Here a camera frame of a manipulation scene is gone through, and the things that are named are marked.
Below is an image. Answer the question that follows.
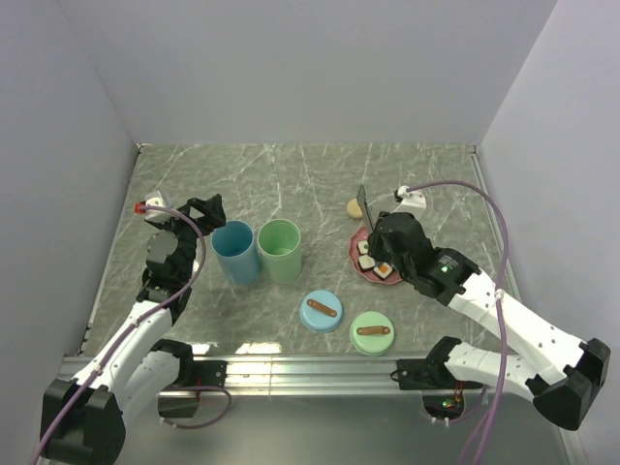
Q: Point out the aluminium front frame rail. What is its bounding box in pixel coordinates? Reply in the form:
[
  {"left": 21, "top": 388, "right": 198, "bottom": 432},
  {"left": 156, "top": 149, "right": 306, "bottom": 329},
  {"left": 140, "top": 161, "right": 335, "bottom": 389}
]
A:
[{"left": 52, "top": 353, "right": 566, "bottom": 398}]

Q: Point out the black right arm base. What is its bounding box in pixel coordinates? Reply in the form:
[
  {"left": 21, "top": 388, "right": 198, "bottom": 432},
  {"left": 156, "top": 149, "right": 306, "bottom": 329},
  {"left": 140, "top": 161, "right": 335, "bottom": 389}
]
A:
[{"left": 389, "top": 358, "right": 482, "bottom": 390}]

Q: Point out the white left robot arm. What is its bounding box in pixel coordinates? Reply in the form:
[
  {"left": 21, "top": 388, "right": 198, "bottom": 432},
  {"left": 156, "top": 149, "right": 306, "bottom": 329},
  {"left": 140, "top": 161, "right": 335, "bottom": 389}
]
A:
[{"left": 32, "top": 191, "right": 227, "bottom": 464}]

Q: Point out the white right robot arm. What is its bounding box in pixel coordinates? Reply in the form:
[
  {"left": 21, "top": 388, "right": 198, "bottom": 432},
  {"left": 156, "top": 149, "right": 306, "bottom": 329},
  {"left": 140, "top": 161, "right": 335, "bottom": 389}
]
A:
[{"left": 367, "top": 212, "right": 611, "bottom": 431}]

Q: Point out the pink dotted plate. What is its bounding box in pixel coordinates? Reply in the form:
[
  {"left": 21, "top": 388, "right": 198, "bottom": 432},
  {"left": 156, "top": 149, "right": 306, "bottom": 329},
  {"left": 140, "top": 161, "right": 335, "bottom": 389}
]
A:
[{"left": 348, "top": 226, "right": 402, "bottom": 286}]

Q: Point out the green sushi roll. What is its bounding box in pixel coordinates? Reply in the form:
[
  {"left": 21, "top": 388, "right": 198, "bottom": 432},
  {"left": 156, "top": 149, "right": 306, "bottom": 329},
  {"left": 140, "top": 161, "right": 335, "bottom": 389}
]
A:
[{"left": 356, "top": 240, "right": 369, "bottom": 256}]

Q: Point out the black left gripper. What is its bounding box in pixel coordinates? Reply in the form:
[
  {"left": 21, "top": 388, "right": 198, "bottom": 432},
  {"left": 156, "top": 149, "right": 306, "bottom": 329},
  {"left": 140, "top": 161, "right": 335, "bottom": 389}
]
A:
[{"left": 155, "top": 194, "right": 225, "bottom": 281}]

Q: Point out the orange centre sushi roll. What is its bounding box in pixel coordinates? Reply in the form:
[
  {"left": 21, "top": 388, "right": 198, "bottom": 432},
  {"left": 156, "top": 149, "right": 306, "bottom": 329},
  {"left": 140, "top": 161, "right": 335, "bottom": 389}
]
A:
[{"left": 373, "top": 263, "right": 393, "bottom": 280}]

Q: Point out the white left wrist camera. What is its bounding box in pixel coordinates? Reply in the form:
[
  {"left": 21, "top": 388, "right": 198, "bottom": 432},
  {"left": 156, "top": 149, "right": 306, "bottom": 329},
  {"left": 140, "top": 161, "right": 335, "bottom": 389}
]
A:
[{"left": 134, "top": 190, "right": 176, "bottom": 225}]

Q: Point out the yellow sushi roll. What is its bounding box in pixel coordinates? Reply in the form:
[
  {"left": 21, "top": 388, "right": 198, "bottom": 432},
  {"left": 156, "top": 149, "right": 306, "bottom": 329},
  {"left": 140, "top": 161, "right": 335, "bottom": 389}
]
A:
[{"left": 357, "top": 255, "right": 376, "bottom": 271}]

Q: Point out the blue cylindrical lunch container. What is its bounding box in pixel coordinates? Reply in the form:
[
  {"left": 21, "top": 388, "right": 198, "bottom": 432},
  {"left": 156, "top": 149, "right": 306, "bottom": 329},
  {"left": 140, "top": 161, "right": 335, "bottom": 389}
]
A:
[{"left": 211, "top": 220, "right": 261, "bottom": 286}]

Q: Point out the cream steamed bun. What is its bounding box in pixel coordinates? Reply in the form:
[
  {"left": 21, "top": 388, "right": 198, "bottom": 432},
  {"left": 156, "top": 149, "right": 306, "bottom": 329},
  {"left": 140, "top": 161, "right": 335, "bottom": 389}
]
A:
[{"left": 347, "top": 199, "right": 363, "bottom": 220}]

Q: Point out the green cylindrical lunch container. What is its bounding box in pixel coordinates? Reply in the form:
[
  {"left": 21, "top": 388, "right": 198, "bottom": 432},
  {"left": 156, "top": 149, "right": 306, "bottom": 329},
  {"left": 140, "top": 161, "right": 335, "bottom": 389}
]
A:
[{"left": 257, "top": 219, "right": 302, "bottom": 284}]

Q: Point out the blue lid with handle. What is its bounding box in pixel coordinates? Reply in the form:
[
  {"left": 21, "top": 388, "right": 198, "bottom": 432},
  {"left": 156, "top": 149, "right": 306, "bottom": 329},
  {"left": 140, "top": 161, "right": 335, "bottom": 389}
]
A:
[{"left": 299, "top": 290, "right": 344, "bottom": 333}]

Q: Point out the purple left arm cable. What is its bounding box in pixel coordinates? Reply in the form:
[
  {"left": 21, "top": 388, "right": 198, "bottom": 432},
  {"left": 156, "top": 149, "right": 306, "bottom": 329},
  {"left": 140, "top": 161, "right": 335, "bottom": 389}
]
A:
[{"left": 29, "top": 204, "right": 233, "bottom": 465}]

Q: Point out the aluminium table edge rail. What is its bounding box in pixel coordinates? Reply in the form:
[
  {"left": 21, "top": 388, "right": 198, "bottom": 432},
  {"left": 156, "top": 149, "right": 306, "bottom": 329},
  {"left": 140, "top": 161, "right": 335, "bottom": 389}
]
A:
[{"left": 467, "top": 144, "right": 539, "bottom": 353}]

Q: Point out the green lid with handle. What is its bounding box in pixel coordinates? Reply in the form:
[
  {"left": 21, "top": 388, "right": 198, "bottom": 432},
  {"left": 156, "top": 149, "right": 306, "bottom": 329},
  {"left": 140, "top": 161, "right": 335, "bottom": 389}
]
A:
[{"left": 350, "top": 311, "right": 395, "bottom": 357}]

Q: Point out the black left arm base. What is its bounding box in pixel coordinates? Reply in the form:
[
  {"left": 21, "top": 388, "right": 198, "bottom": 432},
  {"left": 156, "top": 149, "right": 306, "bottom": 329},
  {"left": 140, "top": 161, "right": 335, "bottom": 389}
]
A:
[{"left": 178, "top": 358, "right": 228, "bottom": 388}]

